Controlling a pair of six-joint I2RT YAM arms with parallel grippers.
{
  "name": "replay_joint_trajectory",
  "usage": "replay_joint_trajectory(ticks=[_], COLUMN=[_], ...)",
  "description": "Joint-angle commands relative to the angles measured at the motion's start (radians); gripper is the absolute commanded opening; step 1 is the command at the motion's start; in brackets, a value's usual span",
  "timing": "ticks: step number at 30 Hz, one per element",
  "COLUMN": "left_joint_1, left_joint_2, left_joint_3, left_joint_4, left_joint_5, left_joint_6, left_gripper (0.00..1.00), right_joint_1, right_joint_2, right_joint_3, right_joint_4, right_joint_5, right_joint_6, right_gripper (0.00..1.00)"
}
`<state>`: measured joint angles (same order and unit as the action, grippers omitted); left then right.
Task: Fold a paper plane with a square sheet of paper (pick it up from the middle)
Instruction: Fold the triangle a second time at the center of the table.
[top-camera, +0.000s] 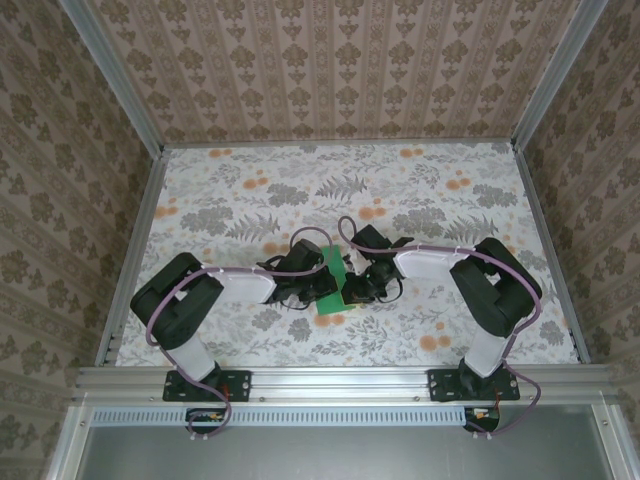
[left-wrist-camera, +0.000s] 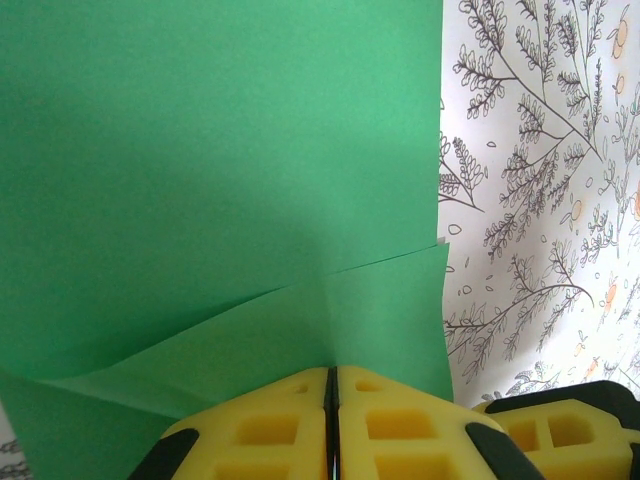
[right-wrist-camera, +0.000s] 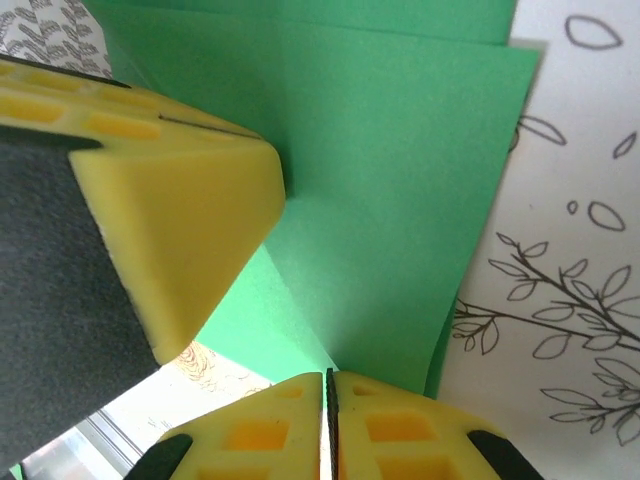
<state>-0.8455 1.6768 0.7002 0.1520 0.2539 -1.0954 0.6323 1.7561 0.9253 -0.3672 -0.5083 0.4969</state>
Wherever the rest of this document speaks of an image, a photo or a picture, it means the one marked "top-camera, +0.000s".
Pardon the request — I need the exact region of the green paper sheet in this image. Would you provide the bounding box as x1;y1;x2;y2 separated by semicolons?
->
314;244;352;317

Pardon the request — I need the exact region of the grey metal cabinet top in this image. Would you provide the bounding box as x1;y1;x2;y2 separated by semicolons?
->
44;403;640;480

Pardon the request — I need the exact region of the black power connector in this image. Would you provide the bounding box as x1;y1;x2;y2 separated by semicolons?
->
462;405;504;434
185;407;231;434

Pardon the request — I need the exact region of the aluminium mounting rail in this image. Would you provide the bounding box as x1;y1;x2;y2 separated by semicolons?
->
72;364;619;404

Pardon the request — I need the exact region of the white slotted cable duct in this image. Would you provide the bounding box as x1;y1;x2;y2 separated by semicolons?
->
92;405;504;427

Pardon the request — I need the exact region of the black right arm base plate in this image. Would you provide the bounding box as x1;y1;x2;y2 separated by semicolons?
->
428;368;522;403

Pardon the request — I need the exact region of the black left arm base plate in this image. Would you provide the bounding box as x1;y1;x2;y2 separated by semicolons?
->
163;368;253;403

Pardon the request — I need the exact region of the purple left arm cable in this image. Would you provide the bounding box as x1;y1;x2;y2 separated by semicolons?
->
145;227;331;444

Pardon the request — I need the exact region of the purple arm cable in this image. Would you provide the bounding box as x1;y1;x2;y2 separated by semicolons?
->
338;215;544;441
145;227;331;444

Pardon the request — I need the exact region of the aluminium side rail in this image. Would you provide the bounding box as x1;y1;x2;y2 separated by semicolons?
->
94;147;169;369
512;144;591;366

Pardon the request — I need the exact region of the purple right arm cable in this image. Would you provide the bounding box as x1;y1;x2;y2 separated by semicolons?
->
338;215;544;441

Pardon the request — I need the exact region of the aluminium frame post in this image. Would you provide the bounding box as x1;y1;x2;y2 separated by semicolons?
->
63;0;166;156
512;0;614;151

